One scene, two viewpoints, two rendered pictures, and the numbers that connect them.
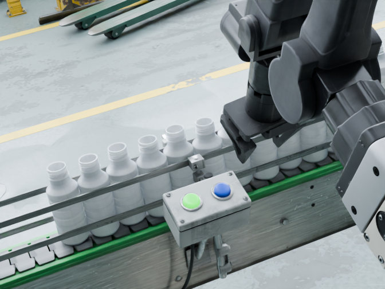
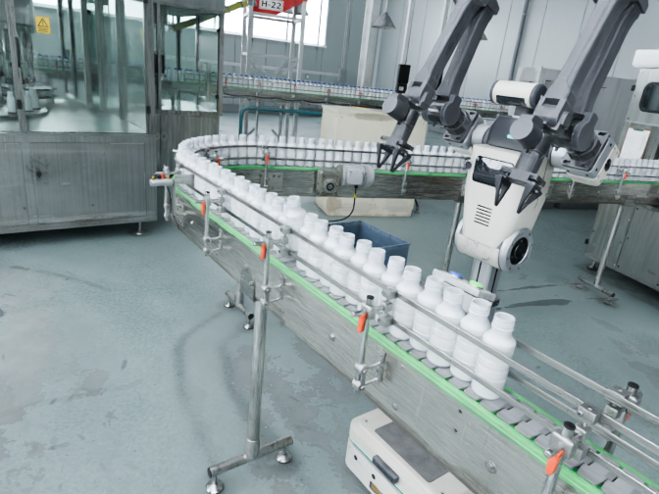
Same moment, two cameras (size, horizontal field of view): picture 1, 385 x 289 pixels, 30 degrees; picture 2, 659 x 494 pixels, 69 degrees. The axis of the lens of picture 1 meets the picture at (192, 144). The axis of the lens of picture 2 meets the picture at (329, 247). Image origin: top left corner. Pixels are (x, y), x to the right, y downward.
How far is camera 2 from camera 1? 1.97 m
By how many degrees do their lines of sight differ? 96
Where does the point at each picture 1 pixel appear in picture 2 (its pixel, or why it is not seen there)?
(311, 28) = (588, 106)
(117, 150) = (447, 298)
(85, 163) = (477, 312)
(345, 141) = (599, 143)
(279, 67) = (586, 125)
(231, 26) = (536, 127)
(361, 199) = (601, 162)
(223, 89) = not seen: outside the picture
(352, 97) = not seen: hidden behind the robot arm
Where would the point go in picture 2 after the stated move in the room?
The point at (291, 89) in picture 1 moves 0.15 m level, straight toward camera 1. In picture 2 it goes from (589, 132) to (641, 137)
